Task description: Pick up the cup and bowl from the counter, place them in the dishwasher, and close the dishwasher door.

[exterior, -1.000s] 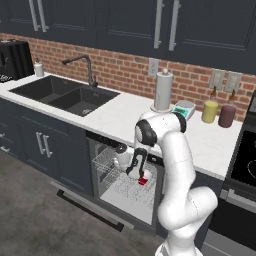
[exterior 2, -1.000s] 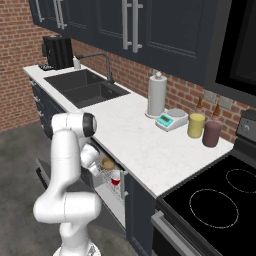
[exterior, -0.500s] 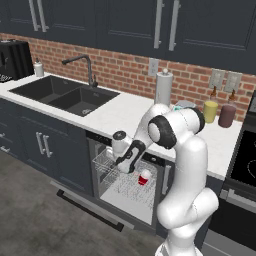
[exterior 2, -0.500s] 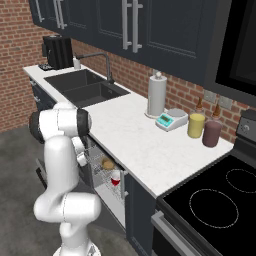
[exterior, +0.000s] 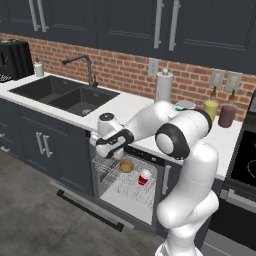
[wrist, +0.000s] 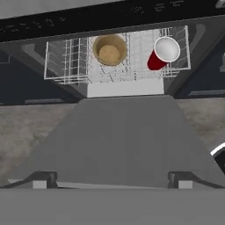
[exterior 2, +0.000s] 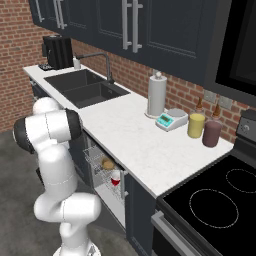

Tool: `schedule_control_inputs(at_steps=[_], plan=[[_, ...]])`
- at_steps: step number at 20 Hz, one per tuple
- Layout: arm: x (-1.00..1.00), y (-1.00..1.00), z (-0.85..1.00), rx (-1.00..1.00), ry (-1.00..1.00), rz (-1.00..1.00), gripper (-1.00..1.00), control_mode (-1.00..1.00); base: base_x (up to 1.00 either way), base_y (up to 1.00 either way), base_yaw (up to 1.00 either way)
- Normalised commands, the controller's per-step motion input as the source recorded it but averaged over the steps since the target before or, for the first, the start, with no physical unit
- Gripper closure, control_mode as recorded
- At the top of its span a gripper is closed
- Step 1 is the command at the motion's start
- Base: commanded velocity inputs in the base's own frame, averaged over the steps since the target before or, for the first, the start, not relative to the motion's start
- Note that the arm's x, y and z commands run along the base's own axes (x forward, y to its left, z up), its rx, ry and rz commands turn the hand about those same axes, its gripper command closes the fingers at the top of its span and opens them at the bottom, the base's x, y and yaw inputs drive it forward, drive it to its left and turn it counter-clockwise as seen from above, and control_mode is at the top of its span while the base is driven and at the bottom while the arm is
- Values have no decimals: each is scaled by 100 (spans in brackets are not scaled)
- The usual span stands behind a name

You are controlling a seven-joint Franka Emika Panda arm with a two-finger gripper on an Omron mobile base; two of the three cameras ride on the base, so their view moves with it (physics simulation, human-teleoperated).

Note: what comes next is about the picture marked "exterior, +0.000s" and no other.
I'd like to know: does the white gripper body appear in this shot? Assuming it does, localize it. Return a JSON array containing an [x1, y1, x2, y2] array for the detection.
[[95, 143, 124, 161]]

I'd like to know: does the tan bowl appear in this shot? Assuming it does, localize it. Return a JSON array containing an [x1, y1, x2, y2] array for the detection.
[[118, 158, 136, 174]]

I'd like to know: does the red cup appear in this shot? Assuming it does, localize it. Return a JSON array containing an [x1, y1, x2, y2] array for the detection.
[[137, 168, 152, 186]]

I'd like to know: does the dark dishwasher door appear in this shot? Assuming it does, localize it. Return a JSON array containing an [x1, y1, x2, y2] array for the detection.
[[49, 179, 136, 233]]

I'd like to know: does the dishwasher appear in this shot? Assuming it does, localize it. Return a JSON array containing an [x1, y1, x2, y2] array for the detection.
[[88, 130, 167, 232]]

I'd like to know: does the narrow dark base cupboard door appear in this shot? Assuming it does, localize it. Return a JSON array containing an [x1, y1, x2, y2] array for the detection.
[[161, 162, 184, 239]]

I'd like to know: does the black oven door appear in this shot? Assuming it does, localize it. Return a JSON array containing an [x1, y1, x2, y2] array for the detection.
[[200, 191, 256, 256]]

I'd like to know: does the black double sink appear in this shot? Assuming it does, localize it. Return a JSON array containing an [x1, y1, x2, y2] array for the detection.
[[8, 74, 121, 118]]

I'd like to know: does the black tap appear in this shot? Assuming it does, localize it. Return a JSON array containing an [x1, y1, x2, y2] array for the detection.
[[61, 54, 99, 89]]

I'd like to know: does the white paper towel roll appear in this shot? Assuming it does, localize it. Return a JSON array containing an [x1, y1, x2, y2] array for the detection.
[[153, 67, 175, 105]]

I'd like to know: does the dark drawer unit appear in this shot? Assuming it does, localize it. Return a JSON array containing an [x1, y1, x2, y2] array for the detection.
[[0, 98, 20, 160]]

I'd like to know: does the white soap dispenser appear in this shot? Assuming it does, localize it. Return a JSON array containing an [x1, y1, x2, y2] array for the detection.
[[33, 57, 46, 78]]

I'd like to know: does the yellow bottle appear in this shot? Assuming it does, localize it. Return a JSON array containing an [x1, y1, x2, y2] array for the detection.
[[203, 85, 220, 123]]

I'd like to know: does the dark red bottle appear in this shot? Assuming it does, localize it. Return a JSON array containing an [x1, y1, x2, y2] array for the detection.
[[217, 88, 238, 129]]

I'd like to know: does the black coffee machine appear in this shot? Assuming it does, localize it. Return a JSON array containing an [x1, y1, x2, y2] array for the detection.
[[0, 38, 36, 84]]

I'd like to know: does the black hob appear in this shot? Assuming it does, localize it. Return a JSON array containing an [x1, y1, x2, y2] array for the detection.
[[225, 89, 256, 201]]

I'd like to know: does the white wire dishwasher rack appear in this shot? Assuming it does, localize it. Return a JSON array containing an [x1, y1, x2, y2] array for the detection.
[[92, 153, 160, 202]]

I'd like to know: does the grey base cupboard handle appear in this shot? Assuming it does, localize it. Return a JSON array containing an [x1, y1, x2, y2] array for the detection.
[[43, 134, 54, 159], [161, 164, 172, 196], [35, 131, 45, 156]]

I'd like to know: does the black dishwasher door handle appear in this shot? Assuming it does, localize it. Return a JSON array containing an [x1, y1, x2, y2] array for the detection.
[[55, 188, 125, 233]]

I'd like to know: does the grey wall socket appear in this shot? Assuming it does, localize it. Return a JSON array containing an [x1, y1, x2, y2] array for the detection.
[[223, 70, 244, 94], [208, 67, 226, 91], [147, 57, 160, 78]]

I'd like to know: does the dark wall cupboard door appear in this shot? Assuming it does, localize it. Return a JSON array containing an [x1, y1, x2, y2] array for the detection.
[[98, 0, 167, 61], [0, 0, 39, 40], [36, 0, 101, 50], [164, 0, 256, 76]]

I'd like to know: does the grey wall cupboard handle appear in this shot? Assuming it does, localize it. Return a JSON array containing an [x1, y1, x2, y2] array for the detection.
[[153, 0, 166, 50], [167, 0, 182, 52], [27, 0, 38, 33], [36, 0, 50, 34]]

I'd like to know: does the grey oven door handle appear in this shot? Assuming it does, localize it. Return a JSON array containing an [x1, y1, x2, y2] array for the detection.
[[227, 188, 256, 213]]

